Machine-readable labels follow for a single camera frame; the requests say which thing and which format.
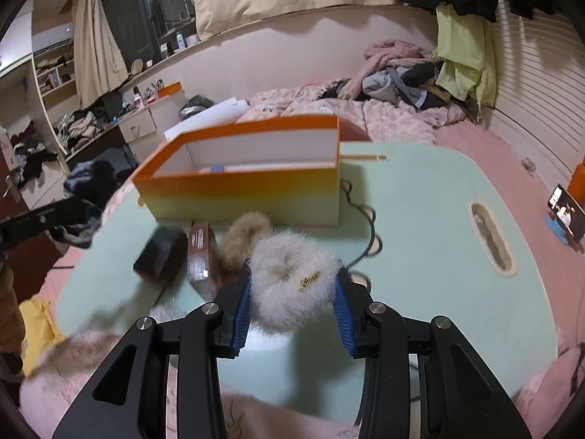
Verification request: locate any white fluffy scrunchie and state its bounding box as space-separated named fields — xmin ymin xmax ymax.
xmin=249 ymin=232 xmax=342 ymax=334

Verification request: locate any orange bottle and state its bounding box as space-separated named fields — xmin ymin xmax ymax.
xmin=567 ymin=159 xmax=585 ymax=205

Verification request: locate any dark red pillow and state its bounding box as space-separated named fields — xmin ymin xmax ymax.
xmin=339 ymin=119 xmax=372 ymax=142

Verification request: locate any pile of clothes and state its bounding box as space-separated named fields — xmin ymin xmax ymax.
xmin=320 ymin=40 xmax=454 ymax=111

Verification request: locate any smartphone on stand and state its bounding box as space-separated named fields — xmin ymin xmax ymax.
xmin=546 ymin=184 xmax=584 ymax=245

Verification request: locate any beige curtain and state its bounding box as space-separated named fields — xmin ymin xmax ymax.
xmin=72 ymin=0 xmax=129 ymax=109

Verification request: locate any black cable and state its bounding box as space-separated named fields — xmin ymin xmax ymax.
xmin=340 ymin=177 xmax=383 ymax=293

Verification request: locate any black pouch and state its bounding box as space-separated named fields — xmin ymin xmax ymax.
xmin=133 ymin=226 xmax=188 ymax=286

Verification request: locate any pink floral blanket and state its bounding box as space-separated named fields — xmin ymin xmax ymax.
xmin=238 ymin=81 xmax=466 ymax=145

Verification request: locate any beige fluffy scrunchie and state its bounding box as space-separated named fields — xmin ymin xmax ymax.
xmin=218 ymin=211 xmax=273 ymax=271

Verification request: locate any green hanging cloth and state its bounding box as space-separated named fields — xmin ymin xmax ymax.
xmin=434 ymin=4 xmax=497 ymax=107

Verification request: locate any white bedside drawer cabinet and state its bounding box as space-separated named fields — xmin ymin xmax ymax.
xmin=119 ymin=90 xmax=188 ymax=164

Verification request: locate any brown playing card box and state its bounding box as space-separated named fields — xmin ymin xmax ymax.
xmin=188 ymin=222 xmax=218 ymax=284

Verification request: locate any small orange box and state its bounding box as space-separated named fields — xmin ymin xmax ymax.
xmin=156 ymin=81 xmax=182 ymax=98

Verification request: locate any orange white cardboard box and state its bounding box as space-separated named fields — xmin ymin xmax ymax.
xmin=133 ymin=114 xmax=340 ymax=227

